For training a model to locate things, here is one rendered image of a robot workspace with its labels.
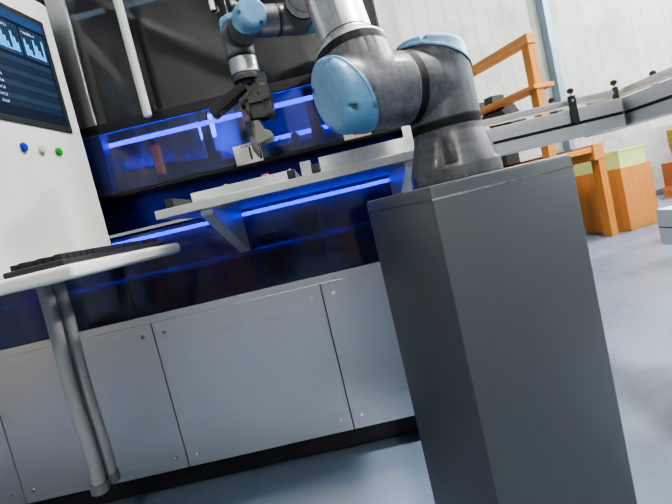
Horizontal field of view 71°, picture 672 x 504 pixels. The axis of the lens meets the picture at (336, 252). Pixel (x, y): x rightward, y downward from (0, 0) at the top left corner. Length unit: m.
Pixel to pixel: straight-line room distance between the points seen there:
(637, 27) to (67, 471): 7.80
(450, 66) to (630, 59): 7.09
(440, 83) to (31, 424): 1.61
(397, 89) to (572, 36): 6.57
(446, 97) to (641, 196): 4.49
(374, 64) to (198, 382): 1.19
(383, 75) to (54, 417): 1.51
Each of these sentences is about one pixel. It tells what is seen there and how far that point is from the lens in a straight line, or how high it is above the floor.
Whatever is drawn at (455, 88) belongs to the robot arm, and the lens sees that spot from 0.80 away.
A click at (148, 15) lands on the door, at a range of 1.70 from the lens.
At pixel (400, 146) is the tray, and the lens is 1.13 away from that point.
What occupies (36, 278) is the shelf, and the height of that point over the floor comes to 0.79.
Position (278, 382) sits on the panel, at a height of 0.30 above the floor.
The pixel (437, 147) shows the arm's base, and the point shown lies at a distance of 0.79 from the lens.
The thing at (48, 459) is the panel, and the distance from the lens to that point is 1.92.
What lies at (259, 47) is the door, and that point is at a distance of 1.59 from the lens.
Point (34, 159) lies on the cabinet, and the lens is 1.41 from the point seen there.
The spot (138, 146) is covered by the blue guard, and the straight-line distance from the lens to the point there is 1.61.
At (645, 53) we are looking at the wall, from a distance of 8.08.
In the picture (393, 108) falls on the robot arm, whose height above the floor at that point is 0.91.
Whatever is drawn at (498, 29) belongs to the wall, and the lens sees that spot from 6.60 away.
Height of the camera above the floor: 0.78
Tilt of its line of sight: 5 degrees down
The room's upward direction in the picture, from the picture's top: 13 degrees counter-clockwise
